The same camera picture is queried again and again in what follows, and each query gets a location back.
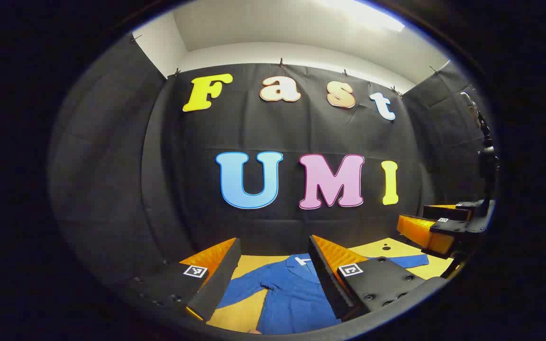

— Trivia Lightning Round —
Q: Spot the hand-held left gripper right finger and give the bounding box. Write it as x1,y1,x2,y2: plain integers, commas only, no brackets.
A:
308,235,428,323

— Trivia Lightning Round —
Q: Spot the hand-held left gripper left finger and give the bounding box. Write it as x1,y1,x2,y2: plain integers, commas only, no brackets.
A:
112,238,242,323

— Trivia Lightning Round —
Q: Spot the blue shirt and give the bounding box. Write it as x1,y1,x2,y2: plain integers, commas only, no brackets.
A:
216,253,430,335

